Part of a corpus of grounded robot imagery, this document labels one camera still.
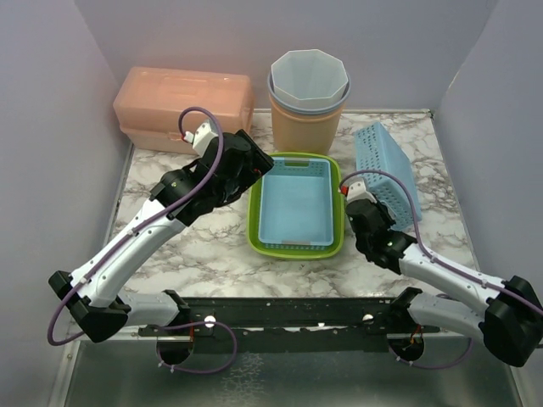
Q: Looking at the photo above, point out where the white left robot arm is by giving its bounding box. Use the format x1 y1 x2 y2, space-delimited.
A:
48 131 274 343

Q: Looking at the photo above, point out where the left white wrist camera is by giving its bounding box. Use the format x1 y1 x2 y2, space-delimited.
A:
182 120 218 157

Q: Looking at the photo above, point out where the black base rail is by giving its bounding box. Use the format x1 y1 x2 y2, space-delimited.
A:
138 298 417 354

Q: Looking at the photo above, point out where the small blue perforated basket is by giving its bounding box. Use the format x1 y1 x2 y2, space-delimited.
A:
258 156 333 249

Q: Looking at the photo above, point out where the large blue perforated basket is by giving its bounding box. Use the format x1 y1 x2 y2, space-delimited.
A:
354 122 422 231

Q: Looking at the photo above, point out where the blue-grey round bin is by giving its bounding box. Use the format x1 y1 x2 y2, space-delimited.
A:
266 72 350 116

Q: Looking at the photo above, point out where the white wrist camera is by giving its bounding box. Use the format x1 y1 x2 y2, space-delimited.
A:
339 178 377 204
182 120 218 157

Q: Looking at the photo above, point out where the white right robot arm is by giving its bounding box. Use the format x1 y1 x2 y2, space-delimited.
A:
346 198 542 367

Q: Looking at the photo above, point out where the white faceted bin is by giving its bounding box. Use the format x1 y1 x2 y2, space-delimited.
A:
271 49 350 110

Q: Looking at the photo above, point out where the orange plastic toolbox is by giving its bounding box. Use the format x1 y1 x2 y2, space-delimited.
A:
113 67 255 154

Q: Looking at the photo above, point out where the orange round bin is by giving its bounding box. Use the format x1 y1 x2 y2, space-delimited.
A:
270 97 344 155

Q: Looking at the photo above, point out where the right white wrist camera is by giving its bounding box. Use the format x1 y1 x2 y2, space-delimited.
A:
339 178 377 204

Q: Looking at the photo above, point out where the green plastic tray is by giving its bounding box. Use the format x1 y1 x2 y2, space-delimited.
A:
246 152 344 260

